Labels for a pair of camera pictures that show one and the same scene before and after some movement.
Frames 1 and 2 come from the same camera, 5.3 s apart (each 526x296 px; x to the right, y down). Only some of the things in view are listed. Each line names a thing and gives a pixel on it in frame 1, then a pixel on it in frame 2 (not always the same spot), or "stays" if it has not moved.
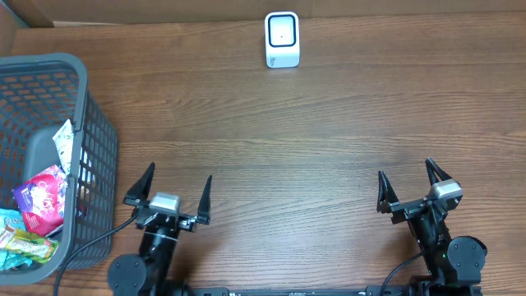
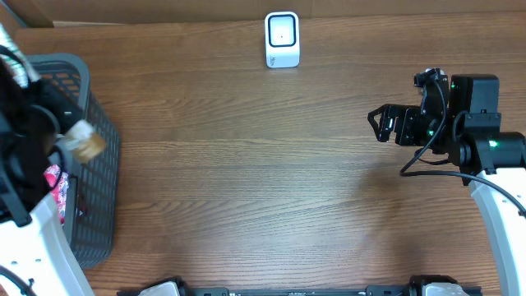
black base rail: x=371 y=290 stays
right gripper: x=413 y=205 -> x=399 y=124
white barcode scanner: x=282 y=39 stays
